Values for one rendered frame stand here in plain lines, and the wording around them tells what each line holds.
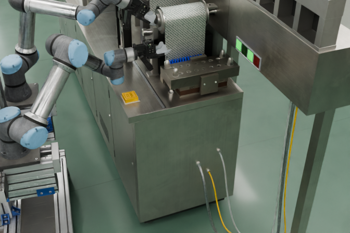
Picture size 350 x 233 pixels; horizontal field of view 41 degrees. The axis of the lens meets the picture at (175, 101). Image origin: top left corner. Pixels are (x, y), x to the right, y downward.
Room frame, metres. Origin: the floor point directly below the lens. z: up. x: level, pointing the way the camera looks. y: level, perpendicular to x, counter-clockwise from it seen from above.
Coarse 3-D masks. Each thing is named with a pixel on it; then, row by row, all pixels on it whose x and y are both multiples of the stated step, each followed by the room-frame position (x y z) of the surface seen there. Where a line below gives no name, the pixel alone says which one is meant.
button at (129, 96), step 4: (128, 92) 2.11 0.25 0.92; (132, 92) 2.11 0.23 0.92; (124, 96) 2.07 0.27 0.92; (128, 96) 2.07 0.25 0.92; (132, 96) 2.07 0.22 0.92; (136, 96) 2.07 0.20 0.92; (124, 100) 2.05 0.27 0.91; (128, 100) 2.04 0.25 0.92; (132, 100) 2.05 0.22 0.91; (136, 100) 2.06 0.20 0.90
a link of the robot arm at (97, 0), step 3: (93, 0) 2.21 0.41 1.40; (96, 0) 2.21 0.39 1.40; (99, 0) 2.20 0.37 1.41; (93, 3) 2.17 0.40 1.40; (96, 3) 2.18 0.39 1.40; (99, 3) 2.20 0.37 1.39; (102, 3) 2.20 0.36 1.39; (99, 6) 2.18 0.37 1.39; (102, 6) 2.20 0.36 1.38; (105, 6) 2.21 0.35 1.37; (99, 9) 2.17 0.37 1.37; (102, 9) 2.19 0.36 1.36; (99, 12) 2.16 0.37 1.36
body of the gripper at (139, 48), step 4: (144, 40) 2.25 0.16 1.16; (152, 40) 2.26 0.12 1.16; (132, 44) 2.21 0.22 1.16; (140, 44) 2.21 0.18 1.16; (144, 44) 2.21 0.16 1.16; (148, 44) 2.24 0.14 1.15; (152, 44) 2.22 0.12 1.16; (136, 48) 2.18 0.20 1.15; (140, 48) 2.19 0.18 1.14; (144, 48) 2.20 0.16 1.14; (148, 48) 2.19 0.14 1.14; (152, 48) 2.20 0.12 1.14; (136, 52) 2.17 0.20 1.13; (140, 52) 2.20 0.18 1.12; (144, 52) 2.20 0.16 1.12; (148, 52) 2.19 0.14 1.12; (152, 52) 2.21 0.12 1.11; (136, 56) 2.17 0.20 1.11; (144, 56) 2.20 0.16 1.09; (148, 56) 2.19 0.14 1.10; (152, 56) 2.20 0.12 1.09
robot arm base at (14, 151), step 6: (0, 138) 1.73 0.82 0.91; (0, 144) 1.73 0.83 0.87; (6, 144) 1.70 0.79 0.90; (12, 144) 1.70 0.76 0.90; (18, 144) 1.71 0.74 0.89; (0, 150) 1.72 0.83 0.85; (6, 150) 1.69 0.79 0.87; (12, 150) 1.69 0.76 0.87; (18, 150) 1.70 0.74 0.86; (24, 150) 1.73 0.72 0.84; (30, 150) 1.74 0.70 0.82; (6, 156) 1.69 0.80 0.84; (12, 156) 1.68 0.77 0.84; (18, 156) 1.69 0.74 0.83; (24, 156) 1.71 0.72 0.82
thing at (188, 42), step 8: (168, 32) 2.27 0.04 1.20; (176, 32) 2.28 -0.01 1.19; (184, 32) 2.30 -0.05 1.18; (192, 32) 2.32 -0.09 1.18; (200, 32) 2.34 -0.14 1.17; (168, 40) 2.27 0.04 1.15; (176, 40) 2.28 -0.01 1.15; (184, 40) 2.30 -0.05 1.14; (192, 40) 2.32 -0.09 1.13; (200, 40) 2.34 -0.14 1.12; (168, 48) 2.27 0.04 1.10; (176, 48) 2.28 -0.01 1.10; (184, 48) 2.30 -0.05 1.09; (192, 48) 2.32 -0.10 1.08; (200, 48) 2.34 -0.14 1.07; (168, 56) 2.27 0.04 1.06; (176, 56) 2.28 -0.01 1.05; (184, 56) 2.30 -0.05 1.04
